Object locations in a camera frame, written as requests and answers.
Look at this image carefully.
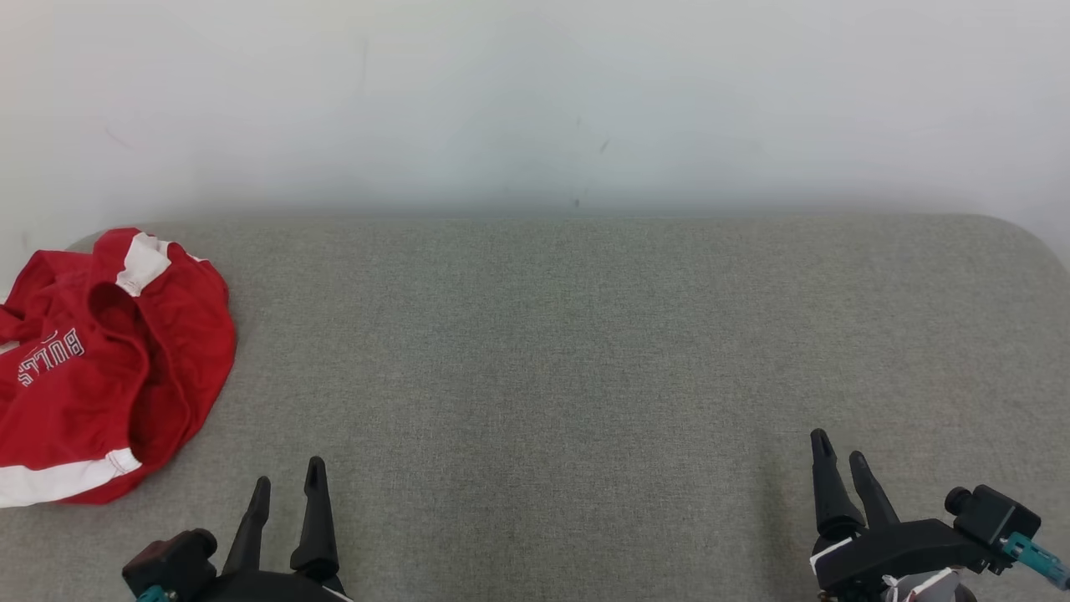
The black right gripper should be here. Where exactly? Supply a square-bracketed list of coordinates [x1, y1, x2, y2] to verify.
[811, 429, 991, 602]

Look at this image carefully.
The red Bulls shorts white trim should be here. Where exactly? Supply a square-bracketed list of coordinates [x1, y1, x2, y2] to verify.
[0, 227, 237, 509]

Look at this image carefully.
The teal right camera connector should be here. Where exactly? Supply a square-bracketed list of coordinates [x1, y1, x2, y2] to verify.
[1001, 533, 1070, 591]

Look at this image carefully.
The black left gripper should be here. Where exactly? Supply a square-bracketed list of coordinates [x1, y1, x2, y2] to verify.
[196, 457, 352, 602]

